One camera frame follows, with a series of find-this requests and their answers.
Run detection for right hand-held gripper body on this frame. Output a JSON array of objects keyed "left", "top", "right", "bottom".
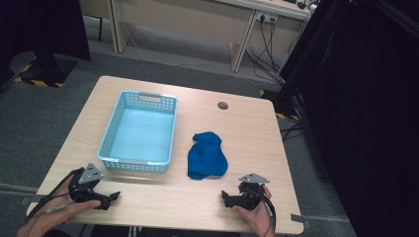
[{"left": 230, "top": 173, "right": 271, "bottom": 212}]

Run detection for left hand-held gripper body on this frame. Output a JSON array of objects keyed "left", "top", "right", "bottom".
[{"left": 68, "top": 162, "right": 106, "bottom": 203}]

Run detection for blue cloth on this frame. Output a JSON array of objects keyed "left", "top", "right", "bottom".
[{"left": 187, "top": 131, "right": 229, "bottom": 181}]

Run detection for light blue plastic basket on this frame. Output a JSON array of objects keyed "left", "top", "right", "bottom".
[{"left": 97, "top": 89, "right": 179, "bottom": 175}]

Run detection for person's right hand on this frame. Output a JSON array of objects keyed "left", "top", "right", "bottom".
[{"left": 231, "top": 185, "right": 273, "bottom": 233}]

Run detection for person's left hand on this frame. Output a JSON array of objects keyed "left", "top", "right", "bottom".
[{"left": 33, "top": 177, "right": 102, "bottom": 230}]

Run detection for black stand base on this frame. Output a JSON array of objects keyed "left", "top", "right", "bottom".
[{"left": 14, "top": 50, "right": 79, "bottom": 89}]

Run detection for black curtain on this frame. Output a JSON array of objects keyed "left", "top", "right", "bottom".
[
  {"left": 276, "top": 0, "right": 419, "bottom": 237},
  {"left": 0, "top": 0, "right": 92, "bottom": 91}
]

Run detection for beige wooden desk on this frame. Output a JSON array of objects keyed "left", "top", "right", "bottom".
[{"left": 78, "top": 0, "right": 312, "bottom": 74}]

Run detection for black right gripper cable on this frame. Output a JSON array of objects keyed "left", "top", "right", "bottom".
[{"left": 251, "top": 188, "right": 278, "bottom": 237}]

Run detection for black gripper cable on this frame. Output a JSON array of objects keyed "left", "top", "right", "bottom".
[
  {"left": 25, "top": 168, "right": 85, "bottom": 222},
  {"left": 251, "top": 188, "right": 278, "bottom": 237}
]

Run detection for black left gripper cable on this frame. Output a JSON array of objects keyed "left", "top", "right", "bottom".
[{"left": 25, "top": 168, "right": 85, "bottom": 222}]

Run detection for grey metal table bracket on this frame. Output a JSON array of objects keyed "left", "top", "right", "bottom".
[
  {"left": 19, "top": 195, "right": 45, "bottom": 207},
  {"left": 290, "top": 212, "right": 311, "bottom": 229}
]

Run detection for black floor cables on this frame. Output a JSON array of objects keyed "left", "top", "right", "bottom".
[{"left": 280, "top": 120, "right": 306, "bottom": 142}]

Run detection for black hanging cables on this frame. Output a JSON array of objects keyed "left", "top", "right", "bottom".
[{"left": 244, "top": 15, "right": 287, "bottom": 87}]

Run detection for white wall socket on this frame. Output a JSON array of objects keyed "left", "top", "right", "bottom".
[{"left": 255, "top": 11, "right": 279, "bottom": 25}]

